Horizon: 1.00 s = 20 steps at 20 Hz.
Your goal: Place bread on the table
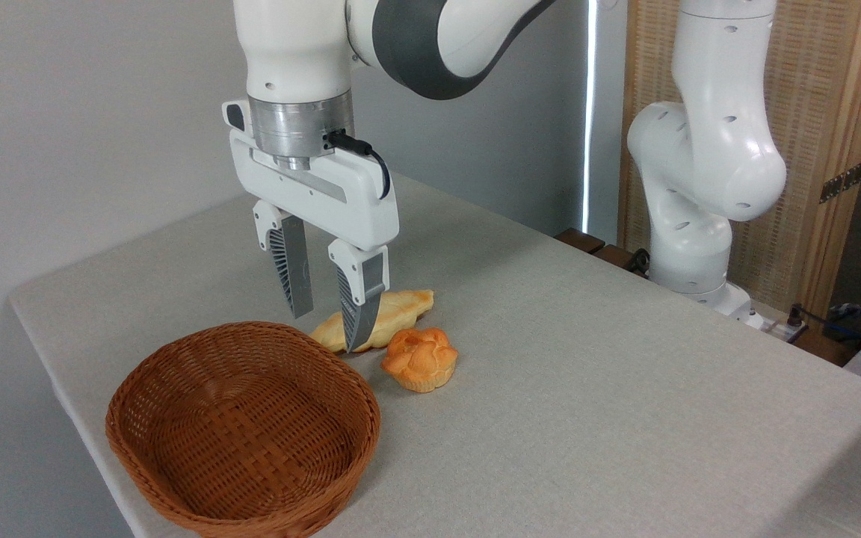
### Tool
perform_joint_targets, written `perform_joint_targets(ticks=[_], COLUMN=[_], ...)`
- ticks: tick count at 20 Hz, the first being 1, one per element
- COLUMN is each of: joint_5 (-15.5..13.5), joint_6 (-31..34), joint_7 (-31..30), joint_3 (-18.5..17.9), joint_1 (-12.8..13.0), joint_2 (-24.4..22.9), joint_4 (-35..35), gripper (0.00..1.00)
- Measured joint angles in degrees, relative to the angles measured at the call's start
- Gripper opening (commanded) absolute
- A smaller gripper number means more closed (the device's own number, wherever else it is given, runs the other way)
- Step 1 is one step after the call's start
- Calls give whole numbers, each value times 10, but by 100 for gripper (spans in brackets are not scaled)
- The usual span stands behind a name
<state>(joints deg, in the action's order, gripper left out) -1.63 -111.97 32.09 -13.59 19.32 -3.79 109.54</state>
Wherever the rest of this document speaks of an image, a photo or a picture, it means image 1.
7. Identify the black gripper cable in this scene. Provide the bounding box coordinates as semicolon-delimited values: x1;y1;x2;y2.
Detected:
324;130;392;201

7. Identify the long braided bread loaf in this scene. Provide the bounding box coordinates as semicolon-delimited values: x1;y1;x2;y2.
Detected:
309;289;435;354

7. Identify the metal screen hinge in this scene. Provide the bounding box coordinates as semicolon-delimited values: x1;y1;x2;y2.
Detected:
819;161;861;204

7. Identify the dark wooden block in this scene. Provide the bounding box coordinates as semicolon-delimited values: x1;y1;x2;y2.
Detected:
593;244;637;271
555;228;606;255

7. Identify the wooden rattan folding screen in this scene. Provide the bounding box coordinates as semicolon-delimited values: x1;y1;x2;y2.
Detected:
617;0;861;318

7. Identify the white power strip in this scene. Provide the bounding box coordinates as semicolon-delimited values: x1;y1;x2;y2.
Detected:
744;310;809;344

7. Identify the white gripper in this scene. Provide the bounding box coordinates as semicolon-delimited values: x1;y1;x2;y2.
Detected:
222;99;400;353

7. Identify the orange flower-shaped bun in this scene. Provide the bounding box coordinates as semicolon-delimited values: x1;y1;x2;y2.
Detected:
380;327;459;394

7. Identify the brown wicker basket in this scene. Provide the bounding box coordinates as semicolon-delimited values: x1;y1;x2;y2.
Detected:
105;321;382;538

